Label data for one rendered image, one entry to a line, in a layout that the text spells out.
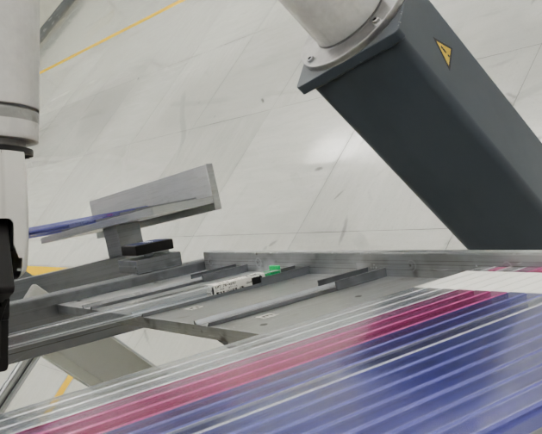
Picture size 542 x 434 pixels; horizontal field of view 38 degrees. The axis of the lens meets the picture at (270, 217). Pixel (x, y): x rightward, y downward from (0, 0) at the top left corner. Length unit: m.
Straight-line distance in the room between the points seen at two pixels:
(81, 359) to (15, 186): 0.54
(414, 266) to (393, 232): 1.34
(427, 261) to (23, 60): 0.37
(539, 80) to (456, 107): 0.94
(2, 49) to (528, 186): 0.89
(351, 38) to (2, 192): 0.66
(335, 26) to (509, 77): 1.11
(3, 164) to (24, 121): 0.04
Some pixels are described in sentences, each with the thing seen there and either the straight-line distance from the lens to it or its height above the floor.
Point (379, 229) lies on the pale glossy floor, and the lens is 2.08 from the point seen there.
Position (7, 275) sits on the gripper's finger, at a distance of 0.61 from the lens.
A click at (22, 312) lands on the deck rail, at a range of 0.88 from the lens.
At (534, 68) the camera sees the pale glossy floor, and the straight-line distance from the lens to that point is 2.17.
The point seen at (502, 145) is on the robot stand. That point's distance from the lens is 1.28.
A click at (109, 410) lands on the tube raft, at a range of 0.40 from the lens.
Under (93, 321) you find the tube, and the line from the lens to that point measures 0.69.
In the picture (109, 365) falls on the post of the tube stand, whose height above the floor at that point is 0.67.
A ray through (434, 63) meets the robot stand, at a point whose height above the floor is 0.60.
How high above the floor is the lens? 1.15
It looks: 27 degrees down
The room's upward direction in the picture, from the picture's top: 48 degrees counter-clockwise
